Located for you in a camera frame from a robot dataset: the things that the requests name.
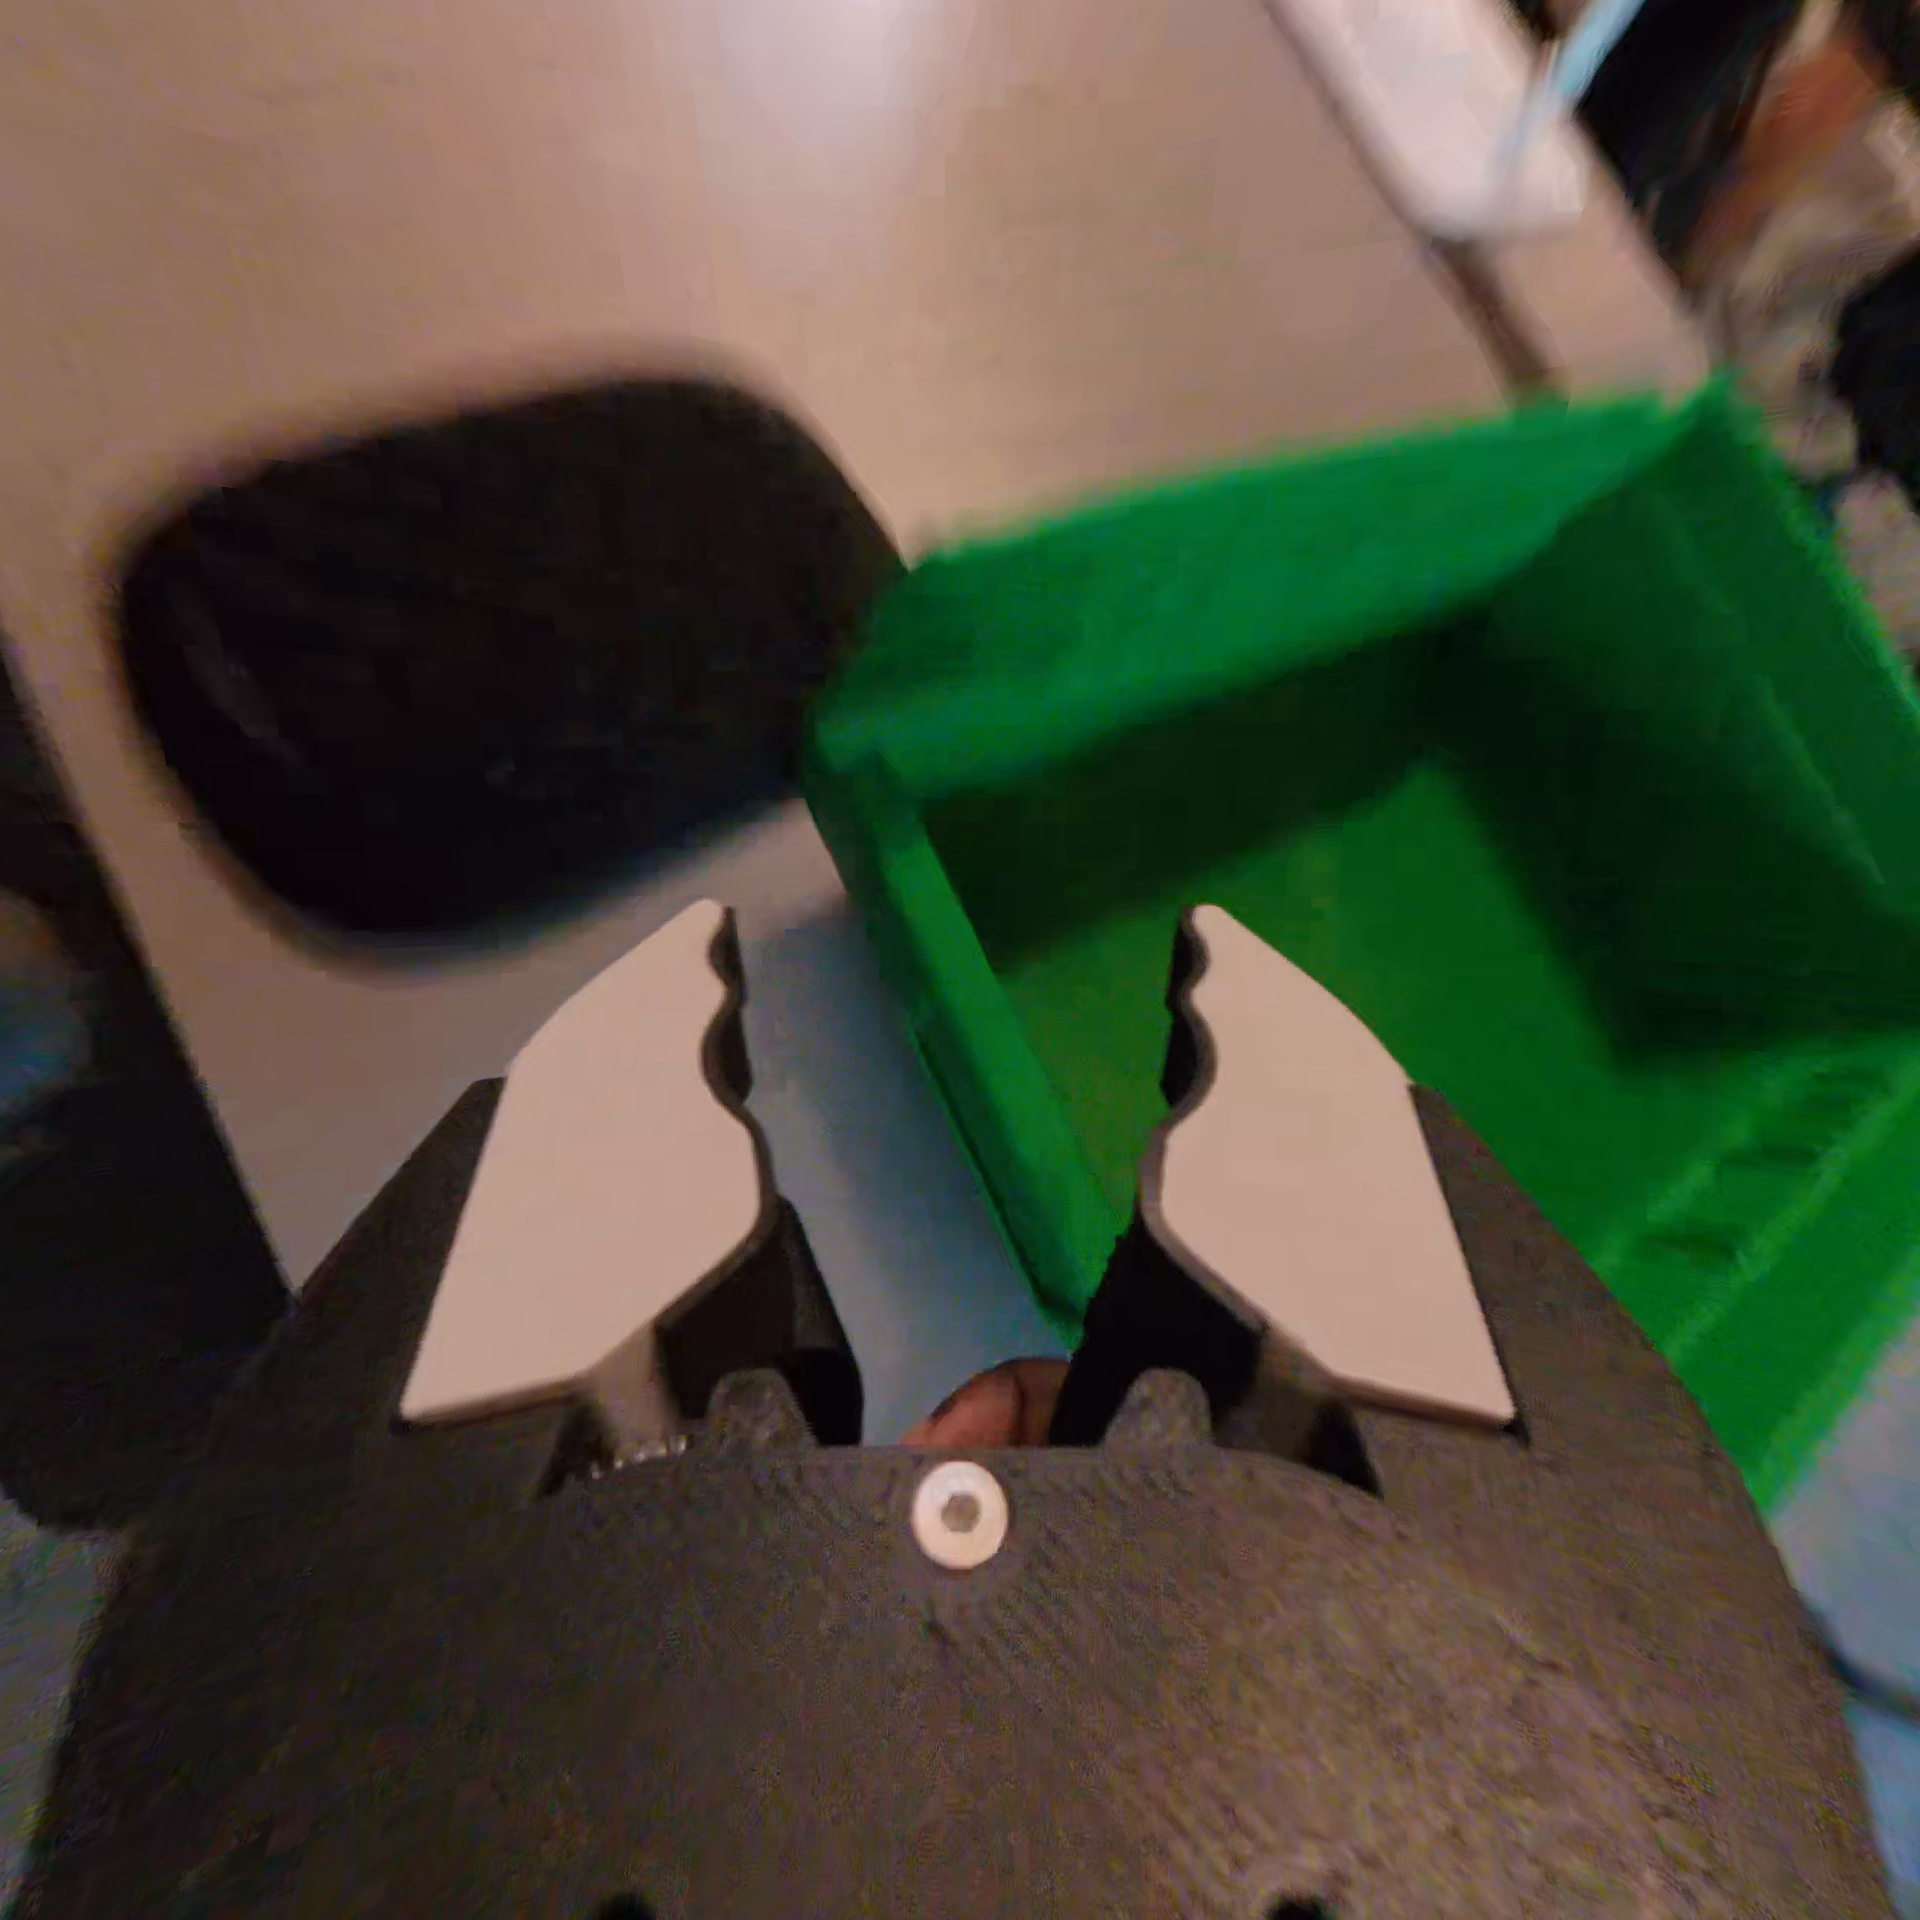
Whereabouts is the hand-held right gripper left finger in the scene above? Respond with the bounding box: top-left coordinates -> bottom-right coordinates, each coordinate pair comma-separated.
393,896 -> 784,1470

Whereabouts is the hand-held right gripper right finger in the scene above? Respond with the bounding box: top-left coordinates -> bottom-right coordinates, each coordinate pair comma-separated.
1135,903 -> 1519,1431

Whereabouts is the green plastic bin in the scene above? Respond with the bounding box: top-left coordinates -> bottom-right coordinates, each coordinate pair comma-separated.
800,373 -> 1920,1519

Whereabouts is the grey desk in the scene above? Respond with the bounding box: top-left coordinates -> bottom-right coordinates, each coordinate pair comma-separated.
0,0 -> 1713,1445

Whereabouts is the person's right hand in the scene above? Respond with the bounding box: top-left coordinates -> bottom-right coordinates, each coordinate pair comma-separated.
900,1355 -> 1072,1452

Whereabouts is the black wrist rest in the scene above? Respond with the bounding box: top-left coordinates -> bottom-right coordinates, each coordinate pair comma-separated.
114,374 -> 912,951

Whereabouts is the white-based document stand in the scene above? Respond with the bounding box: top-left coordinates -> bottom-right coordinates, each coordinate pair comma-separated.
1266,0 -> 1637,248

